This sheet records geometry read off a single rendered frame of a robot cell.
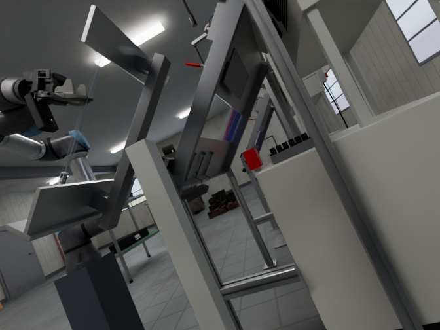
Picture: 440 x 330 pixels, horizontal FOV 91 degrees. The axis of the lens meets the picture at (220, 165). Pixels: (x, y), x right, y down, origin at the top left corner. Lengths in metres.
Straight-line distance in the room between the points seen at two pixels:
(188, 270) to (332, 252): 0.43
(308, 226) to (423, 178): 0.32
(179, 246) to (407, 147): 0.65
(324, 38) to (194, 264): 0.72
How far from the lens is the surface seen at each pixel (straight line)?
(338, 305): 0.85
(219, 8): 0.91
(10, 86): 0.87
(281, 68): 0.70
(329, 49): 0.77
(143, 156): 0.58
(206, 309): 0.62
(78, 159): 1.27
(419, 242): 0.82
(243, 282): 0.79
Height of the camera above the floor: 0.65
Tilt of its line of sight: 4 degrees up
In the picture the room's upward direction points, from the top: 24 degrees counter-clockwise
